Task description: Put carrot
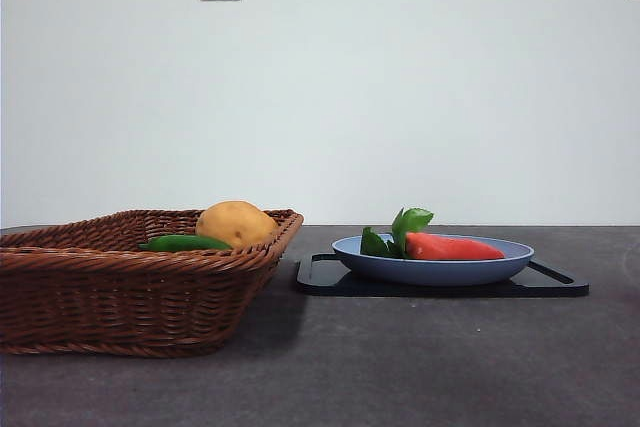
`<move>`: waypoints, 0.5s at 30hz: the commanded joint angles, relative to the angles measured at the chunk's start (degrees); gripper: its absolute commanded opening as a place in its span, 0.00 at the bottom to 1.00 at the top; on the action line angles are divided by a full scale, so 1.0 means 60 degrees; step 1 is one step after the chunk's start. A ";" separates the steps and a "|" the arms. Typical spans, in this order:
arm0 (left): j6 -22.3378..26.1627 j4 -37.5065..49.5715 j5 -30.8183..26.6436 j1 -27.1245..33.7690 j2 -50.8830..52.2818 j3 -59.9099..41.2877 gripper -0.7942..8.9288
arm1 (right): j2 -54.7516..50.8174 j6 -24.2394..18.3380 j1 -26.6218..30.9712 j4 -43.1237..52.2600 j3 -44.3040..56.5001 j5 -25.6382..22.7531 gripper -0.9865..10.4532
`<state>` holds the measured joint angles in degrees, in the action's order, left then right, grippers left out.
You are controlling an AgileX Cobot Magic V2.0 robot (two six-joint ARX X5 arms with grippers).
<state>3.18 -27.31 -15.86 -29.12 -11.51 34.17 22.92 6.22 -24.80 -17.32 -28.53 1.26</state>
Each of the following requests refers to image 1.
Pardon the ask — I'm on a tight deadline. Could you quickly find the green pepper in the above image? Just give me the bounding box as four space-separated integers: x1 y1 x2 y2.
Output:
137 234 234 253

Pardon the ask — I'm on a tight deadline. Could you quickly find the orange carrot with green leaves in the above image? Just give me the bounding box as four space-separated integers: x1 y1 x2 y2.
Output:
359 206 507 262

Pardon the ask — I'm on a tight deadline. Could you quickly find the brown wicker basket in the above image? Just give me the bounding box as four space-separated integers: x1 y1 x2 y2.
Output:
0 208 305 359

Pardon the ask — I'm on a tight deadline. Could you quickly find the black flat tray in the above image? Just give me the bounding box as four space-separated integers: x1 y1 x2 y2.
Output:
295 252 590 298

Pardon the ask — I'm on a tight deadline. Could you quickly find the yellow-brown potato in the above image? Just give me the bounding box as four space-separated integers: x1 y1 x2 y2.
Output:
194 200 279 250

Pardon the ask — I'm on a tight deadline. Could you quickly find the light blue round plate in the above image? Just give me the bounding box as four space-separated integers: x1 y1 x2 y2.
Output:
331 233 535 287

